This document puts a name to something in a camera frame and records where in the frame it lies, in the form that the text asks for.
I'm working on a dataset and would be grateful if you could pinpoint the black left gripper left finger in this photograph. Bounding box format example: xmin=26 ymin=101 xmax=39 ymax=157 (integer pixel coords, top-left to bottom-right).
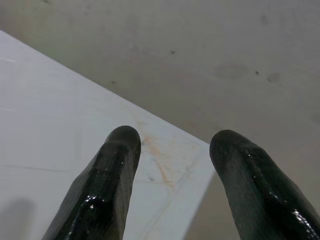
xmin=41 ymin=125 xmax=142 ymax=240

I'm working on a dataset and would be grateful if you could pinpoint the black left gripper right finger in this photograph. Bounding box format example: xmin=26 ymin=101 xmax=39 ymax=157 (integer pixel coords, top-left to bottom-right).
xmin=209 ymin=129 xmax=320 ymax=240

